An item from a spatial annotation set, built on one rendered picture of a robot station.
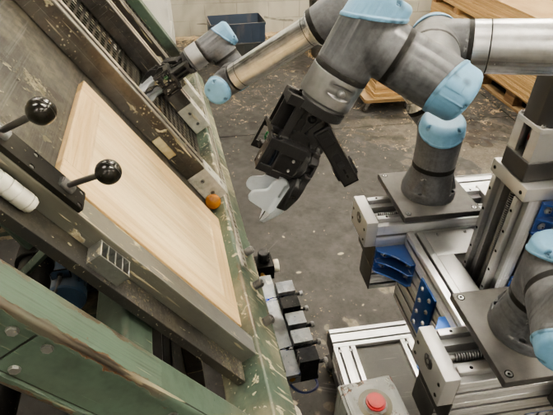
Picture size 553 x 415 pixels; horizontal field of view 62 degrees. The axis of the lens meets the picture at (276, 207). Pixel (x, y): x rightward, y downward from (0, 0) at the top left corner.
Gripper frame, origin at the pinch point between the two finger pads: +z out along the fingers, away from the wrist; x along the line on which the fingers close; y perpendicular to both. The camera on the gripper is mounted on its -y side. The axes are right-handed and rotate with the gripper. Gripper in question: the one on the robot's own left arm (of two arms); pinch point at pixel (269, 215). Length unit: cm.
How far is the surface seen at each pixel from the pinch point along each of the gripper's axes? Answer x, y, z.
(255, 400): 3.0, -18.6, 43.1
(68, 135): -28.2, 32.9, 15.2
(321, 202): -183, -112, 93
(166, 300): -5.5, 6.5, 29.2
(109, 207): -16.6, 21.7, 20.5
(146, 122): -67, 17, 26
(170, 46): -193, 11, 42
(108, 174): -0.5, 24.4, 2.7
